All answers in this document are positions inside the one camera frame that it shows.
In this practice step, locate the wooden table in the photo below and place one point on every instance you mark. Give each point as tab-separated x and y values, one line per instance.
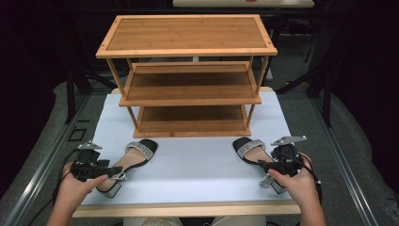
188	209

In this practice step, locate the black metal stand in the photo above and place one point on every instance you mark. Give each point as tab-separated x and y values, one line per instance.
326	94
70	94

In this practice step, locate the person's leg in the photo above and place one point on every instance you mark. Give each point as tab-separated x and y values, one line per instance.
238	221
153	222

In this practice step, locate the person's left hand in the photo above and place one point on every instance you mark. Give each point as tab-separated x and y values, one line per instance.
73	191

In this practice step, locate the white table mat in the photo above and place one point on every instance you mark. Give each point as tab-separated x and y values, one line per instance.
194	169

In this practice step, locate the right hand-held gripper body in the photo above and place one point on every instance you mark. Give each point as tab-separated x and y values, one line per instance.
288	158

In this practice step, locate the wooden three-tier shoe rack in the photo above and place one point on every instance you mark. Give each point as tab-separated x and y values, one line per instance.
188	34

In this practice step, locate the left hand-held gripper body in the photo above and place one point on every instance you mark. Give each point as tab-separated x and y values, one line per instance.
87	163

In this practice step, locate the person's right hand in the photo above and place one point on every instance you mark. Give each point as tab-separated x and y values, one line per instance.
298	188

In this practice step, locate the person's right leg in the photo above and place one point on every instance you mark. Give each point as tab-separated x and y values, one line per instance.
238	221

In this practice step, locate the person's left leg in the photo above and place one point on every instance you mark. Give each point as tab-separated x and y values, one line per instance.
153	222

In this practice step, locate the metal floor rail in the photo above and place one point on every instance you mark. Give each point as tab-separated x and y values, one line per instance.
37	175
345	163

